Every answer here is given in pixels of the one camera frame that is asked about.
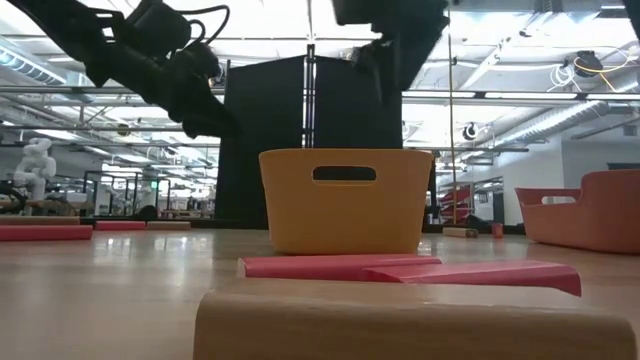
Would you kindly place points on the thin metal pole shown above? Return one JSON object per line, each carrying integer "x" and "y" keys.
{"x": 451, "y": 120}

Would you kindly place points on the yellow plastic bin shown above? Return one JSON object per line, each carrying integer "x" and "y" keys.
{"x": 345, "y": 220}

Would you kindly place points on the plain wooden block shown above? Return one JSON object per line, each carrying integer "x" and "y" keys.
{"x": 457, "y": 232}
{"x": 35, "y": 220}
{"x": 170, "y": 225}
{"x": 400, "y": 325}

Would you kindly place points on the wall vent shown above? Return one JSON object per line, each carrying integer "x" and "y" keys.
{"x": 630, "y": 130}

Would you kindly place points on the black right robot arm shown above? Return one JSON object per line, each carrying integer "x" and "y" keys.
{"x": 634, "y": 7}

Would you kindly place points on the black metal frame station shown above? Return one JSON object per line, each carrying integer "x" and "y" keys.
{"x": 115, "y": 172}

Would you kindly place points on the red wooden block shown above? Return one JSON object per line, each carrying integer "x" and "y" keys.
{"x": 497, "y": 230}
{"x": 120, "y": 225}
{"x": 300, "y": 266}
{"x": 45, "y": 233}
{"x": 475, "y": 277}

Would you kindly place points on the dark wall screen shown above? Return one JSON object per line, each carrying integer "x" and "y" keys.
{"x": 622, "y": 165}

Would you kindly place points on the black aluminium table frame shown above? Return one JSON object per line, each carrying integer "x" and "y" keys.
{"x": 225, "y": 223}

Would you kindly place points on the black room divider panel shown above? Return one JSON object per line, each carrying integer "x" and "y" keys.
{"x": 260, "y": 150}

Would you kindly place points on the red shelf rack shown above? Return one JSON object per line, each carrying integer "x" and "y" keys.
{"x": 457, "y": 200}

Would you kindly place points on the orange plastic bin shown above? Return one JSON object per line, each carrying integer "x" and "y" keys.
{"x": 595, "y": 225}

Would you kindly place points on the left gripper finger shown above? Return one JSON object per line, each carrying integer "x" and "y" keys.
{"x": 215, "y": 131}
{"x": 197, "y": 102}

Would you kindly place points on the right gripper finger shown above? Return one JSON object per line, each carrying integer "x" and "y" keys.
{"x": 372, "y": 72}
{"x": 407, "y": 55}

